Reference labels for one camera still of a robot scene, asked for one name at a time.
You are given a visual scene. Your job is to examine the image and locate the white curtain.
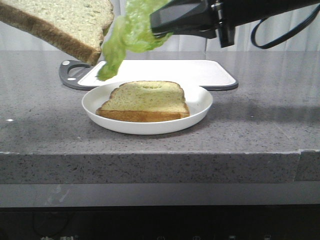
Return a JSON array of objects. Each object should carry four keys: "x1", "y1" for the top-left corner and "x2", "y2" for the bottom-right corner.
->
[{"x1": 0, "y1": 5, "x2": 320, "y2": 52}]

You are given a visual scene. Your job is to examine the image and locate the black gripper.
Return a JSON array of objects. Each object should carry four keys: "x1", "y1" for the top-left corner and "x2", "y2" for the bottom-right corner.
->
[{"x1": 149, "y1": 0, "x2": 236, "y2": 48}]

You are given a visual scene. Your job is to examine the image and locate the white grey cutting board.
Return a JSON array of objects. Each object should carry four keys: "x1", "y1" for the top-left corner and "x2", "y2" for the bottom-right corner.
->
[{"x1": 58, "y1": 60, "x2": 239, "y2": 91}]

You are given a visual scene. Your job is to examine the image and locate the green lettuce leaf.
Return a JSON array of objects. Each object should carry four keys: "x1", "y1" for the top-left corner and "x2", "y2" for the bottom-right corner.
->
[{"x1": 97, "y1": 0, "x2": 172, "y2": 81}]

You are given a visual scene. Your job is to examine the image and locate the bread slice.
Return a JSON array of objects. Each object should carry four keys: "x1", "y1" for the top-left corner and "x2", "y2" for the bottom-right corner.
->
[
  {"x1": 96, "y1": 81, "x2": 190, "y2": 123},
  {"x1": 0, "y1": 0, "x2": 114, "y2": 66}
]

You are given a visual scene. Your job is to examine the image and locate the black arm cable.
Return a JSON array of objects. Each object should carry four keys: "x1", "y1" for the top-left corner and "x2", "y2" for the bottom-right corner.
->
[{"x1": 250, "y1": 3, "x2": 320, "y2": 50}]

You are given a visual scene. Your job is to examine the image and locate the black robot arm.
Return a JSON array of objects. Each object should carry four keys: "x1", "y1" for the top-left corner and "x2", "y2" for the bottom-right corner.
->
[{"x1": 149, "y1": 0, "x2": 320, "y2": 48}]

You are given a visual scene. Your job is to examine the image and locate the white round plate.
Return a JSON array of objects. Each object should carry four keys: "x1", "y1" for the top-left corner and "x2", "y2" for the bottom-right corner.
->
[{"x1": 81, "y1": 81, "x2": 213, "y2": 135}]

